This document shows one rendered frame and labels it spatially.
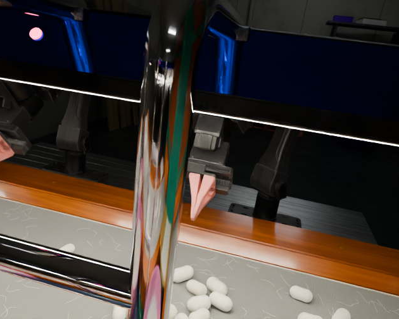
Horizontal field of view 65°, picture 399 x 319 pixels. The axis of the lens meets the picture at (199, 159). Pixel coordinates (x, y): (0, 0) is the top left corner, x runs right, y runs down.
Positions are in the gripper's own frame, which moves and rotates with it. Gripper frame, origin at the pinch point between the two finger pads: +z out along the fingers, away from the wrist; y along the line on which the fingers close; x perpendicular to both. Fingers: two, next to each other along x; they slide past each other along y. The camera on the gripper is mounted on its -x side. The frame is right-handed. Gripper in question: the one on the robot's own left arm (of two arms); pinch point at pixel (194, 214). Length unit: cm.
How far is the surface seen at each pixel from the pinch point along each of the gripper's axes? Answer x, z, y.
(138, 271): -36.2, 16.7, 4.4
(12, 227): 1.7, 9.6, -32.1
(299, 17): 293, -504, 33
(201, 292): -2.4, 12.2, 4.7
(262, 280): 3.8, 7.1, 13.7
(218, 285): -1.7, 10.6, 6.9
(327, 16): 288, -507, 77
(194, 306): -4.5, 14.6, 4.4
